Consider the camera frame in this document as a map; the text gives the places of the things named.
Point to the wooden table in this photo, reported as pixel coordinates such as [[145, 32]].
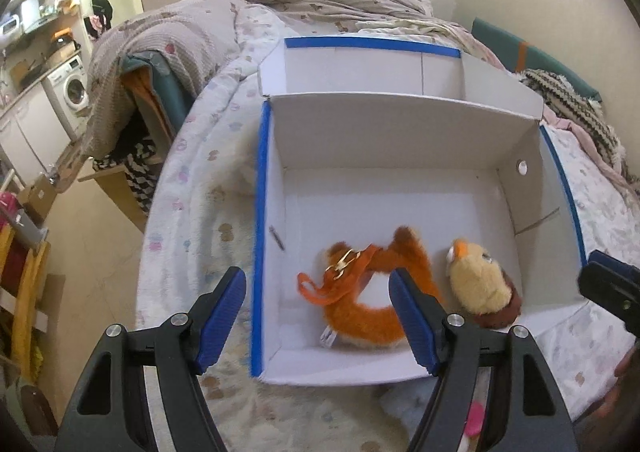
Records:
[[135, 204]]

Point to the white cardboard box blue tape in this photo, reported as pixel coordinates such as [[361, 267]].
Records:
[[380, 192]]

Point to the brown cardboard box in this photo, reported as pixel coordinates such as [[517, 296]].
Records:
[[42, 192]]

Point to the white washing machine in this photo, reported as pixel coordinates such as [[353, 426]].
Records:
[[70, 87]]

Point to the white fluffy plush toy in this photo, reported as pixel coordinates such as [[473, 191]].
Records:
[[400, 409]]

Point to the person's right hand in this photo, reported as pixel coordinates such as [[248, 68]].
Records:
[[626, 366]]

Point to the dark hanging clothes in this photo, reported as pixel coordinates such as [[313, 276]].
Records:
[[100, 12]]

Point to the teal cushion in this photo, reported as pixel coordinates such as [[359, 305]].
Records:
[[500, 47], [172, 92]]

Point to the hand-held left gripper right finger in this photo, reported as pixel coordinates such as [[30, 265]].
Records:
[[415, 324]]

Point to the pale yellow sheet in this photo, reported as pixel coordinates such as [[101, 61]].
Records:
[[400, 25]]

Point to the yellow wooden shelf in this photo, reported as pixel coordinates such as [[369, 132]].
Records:
[[22, 302]]

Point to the grey-beige knit throw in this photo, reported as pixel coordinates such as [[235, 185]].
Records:
[[165, 42]]

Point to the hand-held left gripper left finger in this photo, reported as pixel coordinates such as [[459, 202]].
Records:
[[220, 319]]

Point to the white microwave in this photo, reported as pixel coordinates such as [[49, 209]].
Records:
[[9, 29]]

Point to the yellow owl plush toy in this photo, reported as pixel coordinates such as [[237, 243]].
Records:
[[475, 282]]

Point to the small grey stick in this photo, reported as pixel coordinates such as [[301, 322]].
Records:
[[276, 237]]

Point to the black white zigzag cloth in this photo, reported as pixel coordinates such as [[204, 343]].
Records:
[[140, 172]]

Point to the white pastel printed blanket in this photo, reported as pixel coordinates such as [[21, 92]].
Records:
[[210, 157]]

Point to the orange fox plush toy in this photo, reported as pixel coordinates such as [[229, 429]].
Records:
[[370, 319]]

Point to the white kitchen cabinet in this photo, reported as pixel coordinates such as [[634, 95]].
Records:
[[30, 132]]

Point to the pink cloth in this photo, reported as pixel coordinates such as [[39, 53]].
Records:
[[575, 133]]

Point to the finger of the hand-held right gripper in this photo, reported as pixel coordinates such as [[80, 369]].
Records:
[[612, 284]]

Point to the black cream striped knit blanket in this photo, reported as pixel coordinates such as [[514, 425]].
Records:
[[565, 97]]

